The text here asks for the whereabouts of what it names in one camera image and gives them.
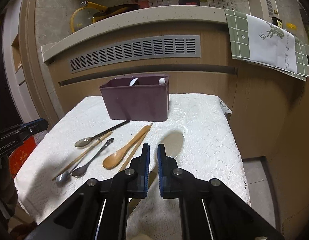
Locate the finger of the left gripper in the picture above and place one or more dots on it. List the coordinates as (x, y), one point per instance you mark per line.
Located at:
(38, 125)

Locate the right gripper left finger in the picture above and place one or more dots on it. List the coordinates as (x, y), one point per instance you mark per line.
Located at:
(141, 166)

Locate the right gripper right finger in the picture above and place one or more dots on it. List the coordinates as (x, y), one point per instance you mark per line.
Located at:
(165, 166)

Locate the wooden chopstick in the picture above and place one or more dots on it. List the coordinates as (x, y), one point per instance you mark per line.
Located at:
(131, 155)
(99, 140)

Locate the wooden spoon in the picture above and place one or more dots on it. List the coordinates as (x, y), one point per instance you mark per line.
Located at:
(114, 159)

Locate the blue plastic spoon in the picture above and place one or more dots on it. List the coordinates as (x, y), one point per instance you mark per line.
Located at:
(173, 143)

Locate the smoky spoon with black handle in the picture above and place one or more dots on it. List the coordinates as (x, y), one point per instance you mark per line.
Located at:
(86, 141)

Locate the grey translucent spoon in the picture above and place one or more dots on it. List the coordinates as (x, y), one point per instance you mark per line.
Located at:
(62, 178)

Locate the black smiley-handle spoon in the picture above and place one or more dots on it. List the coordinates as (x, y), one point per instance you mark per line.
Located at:
(79, 172)

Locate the white plastic spoon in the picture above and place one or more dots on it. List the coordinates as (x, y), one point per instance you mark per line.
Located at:
(134, 82)

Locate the white ball-end spoon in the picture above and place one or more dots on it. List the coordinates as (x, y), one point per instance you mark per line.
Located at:
(161, 81)

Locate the gloved left hand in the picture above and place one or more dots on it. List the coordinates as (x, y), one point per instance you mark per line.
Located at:
(8, 194)

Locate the red floor mat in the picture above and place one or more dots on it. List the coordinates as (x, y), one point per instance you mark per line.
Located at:
(20, 155)

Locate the purple plastic utensil holder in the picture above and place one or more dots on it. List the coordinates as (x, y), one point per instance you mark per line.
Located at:
(147, 101)

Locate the yellow-rimmed glass lid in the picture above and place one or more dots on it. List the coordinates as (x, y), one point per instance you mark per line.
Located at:
(82, 18)

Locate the grey ventilation grille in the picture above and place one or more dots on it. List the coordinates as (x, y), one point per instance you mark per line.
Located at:
(154, 47)

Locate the green white tea towel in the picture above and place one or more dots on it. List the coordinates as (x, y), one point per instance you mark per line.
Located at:
(260, 42)

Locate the black pan yellow handle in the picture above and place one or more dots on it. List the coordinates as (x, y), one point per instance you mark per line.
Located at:
(104, 12)

